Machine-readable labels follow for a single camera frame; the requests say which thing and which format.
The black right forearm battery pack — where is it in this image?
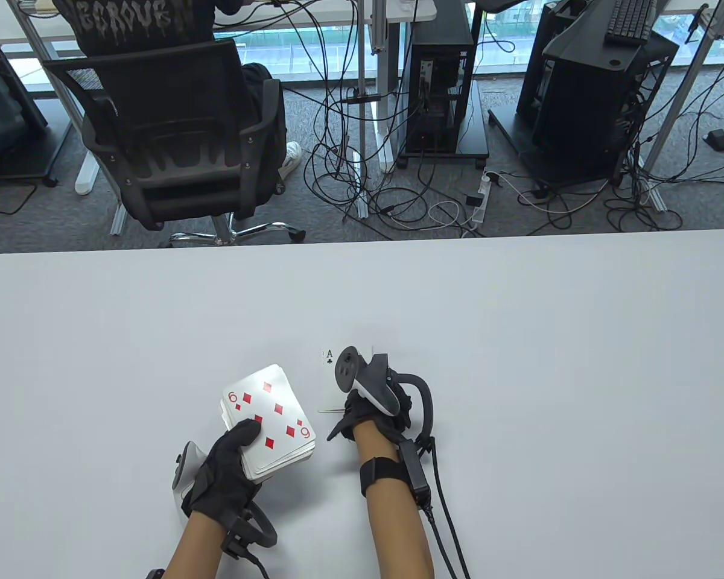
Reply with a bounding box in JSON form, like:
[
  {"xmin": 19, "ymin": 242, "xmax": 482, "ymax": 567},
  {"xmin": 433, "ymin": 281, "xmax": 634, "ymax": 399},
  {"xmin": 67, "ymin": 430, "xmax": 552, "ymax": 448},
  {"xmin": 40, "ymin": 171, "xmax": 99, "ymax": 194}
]
[{"xmin": 398, "ymin": 440, "xmax": 432, "ymax": 510}]

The person's right forearm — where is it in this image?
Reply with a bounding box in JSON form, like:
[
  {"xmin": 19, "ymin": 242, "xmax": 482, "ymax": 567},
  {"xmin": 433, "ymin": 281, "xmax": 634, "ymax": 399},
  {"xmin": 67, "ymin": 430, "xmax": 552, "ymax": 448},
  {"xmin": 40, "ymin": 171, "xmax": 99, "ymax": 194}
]
[{"xmin": 355, "ymin": 421, "xmax": 436, "ymax": 579}]

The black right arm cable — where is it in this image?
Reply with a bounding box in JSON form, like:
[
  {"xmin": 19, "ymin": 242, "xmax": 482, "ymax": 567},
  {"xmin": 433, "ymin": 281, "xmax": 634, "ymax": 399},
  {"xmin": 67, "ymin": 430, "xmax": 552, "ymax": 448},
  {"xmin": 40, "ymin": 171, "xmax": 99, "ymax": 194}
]
[{"xmin": 419, "ymin": 437, "xmax": 472, "ymax": 579}]

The aluminium desk frame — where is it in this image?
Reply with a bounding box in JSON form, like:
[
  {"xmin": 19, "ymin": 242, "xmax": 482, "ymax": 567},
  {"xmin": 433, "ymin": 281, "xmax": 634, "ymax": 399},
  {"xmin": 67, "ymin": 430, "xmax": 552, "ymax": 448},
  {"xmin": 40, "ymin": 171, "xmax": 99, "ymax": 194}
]
[{"xmin": 640, "ymin": 0, "xmax": 724, "ymax": 212}]

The pile of clubs cards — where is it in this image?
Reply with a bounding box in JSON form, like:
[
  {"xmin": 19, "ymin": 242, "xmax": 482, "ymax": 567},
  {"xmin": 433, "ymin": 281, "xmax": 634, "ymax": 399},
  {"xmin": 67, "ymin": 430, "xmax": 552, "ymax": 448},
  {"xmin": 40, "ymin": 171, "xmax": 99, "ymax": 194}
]
[{"xmin": 318, "ymin": 347, "xmax": 375, "ymax": 414}]

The black equipment stand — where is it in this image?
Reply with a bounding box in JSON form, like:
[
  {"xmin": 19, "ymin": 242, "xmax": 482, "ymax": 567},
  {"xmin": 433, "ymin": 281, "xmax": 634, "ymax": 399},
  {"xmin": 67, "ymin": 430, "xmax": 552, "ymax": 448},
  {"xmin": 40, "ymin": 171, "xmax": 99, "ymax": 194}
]
[{"xmin": 516, "ymin": 0, "xmax": 679, "ymax": 188}]

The grey left hand controller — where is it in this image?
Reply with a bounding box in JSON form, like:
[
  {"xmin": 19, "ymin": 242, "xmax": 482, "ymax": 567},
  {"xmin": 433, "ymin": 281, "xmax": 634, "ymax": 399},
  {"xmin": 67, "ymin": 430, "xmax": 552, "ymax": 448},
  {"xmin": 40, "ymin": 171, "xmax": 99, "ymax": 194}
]
[{"xmin": 172, "ymin": 441, "xmax": 278, "ymax": 548}]

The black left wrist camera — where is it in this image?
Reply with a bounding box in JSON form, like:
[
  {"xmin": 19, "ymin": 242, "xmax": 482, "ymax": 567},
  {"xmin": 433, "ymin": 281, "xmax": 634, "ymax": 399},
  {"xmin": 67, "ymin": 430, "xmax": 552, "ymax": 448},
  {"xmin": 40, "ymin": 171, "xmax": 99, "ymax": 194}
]
[{"xmin": 220, "ymin": 519, "xmax": 269, "ymax": 579}]

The white power strip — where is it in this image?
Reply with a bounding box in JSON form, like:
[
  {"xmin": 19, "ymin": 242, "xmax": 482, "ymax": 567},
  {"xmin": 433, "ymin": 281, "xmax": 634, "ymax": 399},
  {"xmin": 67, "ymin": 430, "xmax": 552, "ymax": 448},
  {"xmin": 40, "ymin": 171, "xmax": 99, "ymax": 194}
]
[{"xmin": 468, "ymin": 171, "xmax": 500, "ymax": 225}]

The black right wrist strap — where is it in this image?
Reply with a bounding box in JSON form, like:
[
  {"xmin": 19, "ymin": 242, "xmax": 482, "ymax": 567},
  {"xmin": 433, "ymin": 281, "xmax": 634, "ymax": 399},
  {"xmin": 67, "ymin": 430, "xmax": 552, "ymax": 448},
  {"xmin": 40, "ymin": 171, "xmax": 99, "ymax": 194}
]
[{"xmin": 360, "ymin": 457, "xmax": 412, "ymax": 498}]

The black keyboard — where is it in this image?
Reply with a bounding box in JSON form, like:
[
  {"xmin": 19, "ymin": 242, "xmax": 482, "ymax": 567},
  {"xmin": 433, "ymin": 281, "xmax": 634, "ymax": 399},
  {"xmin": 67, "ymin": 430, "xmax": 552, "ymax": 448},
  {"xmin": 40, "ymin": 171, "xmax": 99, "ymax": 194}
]
[{"xmin": 605, "ymin": 0, "xmax": 658, "ymax": 46}]

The black tower cart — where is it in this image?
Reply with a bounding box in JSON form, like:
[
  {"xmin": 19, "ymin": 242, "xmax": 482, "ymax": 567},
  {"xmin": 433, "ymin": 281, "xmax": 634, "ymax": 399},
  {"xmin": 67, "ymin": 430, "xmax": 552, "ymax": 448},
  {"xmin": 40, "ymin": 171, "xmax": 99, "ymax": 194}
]
[{"xmin": 396, "ymin": 81, "xmax": 491, "ymax": 169}]

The black mesh office chair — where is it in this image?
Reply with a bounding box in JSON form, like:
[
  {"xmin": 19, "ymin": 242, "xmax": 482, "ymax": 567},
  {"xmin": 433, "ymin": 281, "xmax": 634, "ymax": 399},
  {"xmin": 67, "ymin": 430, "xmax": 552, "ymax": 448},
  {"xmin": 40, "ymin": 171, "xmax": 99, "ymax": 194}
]
[{"xmin": 41, "ymin": 37, "xmax": 307, "ymax": 248}]

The white floor cable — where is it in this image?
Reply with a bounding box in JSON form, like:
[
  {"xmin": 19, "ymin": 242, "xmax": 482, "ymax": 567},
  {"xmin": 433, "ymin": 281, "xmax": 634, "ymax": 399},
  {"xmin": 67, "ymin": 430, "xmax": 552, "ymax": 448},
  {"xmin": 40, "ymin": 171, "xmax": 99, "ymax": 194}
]
[{"xmin": 427, "ymin": 201, "xmax": 478, "ymax": 230}]

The grey right hand controller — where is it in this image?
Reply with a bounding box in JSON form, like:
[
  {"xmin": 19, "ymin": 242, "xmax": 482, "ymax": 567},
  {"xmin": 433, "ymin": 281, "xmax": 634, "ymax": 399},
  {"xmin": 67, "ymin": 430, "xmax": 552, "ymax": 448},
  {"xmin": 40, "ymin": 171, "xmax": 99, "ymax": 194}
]
[{"xmin": 335, "ymin": 346, "xmax": 435, "ymax": 453}]

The person's right hand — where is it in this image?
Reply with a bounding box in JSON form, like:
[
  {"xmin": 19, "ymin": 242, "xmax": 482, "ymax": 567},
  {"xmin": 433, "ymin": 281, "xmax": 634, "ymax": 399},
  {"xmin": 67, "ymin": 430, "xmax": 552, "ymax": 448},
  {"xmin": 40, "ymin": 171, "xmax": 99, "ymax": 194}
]
[{"xmin": 327, "ymin": 389, "xmax": 412, "ymax": 444}]

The person's left forearm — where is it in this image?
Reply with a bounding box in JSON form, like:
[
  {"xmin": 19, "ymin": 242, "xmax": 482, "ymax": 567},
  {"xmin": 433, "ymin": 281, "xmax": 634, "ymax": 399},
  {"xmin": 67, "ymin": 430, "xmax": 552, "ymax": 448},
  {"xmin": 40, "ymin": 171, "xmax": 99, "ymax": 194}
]
[{"xmin": 164, "ymin": 513, "xmax": 224, "ymax": 579}]

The tangle of black floor cables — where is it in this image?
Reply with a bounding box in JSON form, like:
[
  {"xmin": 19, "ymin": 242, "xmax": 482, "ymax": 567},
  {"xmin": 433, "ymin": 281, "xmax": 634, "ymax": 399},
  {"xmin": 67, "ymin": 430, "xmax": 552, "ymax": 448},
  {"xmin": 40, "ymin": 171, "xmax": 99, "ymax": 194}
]
[
  {"xmin": 603, "ymin": 60, "xmax": 724, "ymax": 233},
  {"xmin": 303, "ymin": 0, "xmax": 489, "ymax": 233}
]

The black rolling cabinet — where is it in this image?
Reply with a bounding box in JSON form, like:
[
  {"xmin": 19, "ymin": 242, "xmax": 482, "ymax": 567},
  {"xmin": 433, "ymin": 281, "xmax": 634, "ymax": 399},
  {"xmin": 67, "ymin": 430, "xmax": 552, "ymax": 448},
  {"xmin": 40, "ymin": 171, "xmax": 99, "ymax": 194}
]
[{"xmin": 0, "ymin": 36, "xmax": 61, "ymax": 188}]

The black computer tower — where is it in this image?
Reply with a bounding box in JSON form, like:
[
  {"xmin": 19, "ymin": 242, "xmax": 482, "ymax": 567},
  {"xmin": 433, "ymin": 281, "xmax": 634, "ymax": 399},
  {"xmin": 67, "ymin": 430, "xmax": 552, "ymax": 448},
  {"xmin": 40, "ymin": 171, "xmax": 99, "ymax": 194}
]
[{"xmin": 405, "ymin": 0, "xmax": 476, "ymax": 153}]

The grey hand controller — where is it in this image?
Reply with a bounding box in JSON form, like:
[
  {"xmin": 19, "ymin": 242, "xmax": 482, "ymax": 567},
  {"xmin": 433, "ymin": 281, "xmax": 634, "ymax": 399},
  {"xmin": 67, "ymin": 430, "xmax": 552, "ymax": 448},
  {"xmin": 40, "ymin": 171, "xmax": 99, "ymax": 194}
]
[
  {"xmin": 335, "ymin": 346, "xmax": 435, "ymax": 453},
  {"xmin": 172, "ymin": 441, "xmax": 278, "ymax": 548}
]

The deck of playing cards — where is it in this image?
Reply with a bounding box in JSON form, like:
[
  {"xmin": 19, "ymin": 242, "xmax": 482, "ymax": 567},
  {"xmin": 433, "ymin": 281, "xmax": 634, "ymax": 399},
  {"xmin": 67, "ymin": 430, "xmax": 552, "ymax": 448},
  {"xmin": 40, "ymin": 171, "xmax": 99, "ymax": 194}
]
[{"xmin": 220, "ymin": 364, "xmax": 316, "ymax": 481}]

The person's left hand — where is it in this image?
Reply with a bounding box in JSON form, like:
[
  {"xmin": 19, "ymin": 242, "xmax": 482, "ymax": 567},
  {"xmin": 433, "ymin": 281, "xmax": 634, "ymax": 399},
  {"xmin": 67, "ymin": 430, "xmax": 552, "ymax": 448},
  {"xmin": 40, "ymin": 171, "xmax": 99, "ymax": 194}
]
[{"xmin": 181, "ymin": 418, "xmax": 263, "ymax": 524}]

